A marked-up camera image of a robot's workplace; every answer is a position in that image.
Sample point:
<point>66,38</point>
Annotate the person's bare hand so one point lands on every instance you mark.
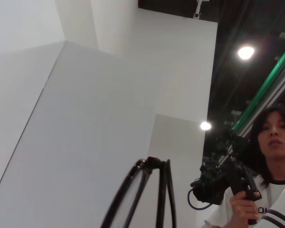
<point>242,206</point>

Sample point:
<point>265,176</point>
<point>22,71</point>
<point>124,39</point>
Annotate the black hand-held control device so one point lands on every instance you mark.
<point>235,175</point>

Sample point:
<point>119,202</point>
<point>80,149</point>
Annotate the black glasses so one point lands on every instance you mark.
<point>167,190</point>

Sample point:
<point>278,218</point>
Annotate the person in white shirt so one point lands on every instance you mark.
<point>273,135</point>

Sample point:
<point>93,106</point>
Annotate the small round ceiling lamp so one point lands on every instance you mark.
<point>205,126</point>

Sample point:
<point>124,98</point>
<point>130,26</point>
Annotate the green ceiling beam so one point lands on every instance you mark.
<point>266,85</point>

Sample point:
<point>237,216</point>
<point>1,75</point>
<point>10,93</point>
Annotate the large round ceiling lamp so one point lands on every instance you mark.
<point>245,52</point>

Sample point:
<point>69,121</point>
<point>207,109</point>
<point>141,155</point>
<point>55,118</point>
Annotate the white ceiling security camera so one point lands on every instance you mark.
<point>198,7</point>

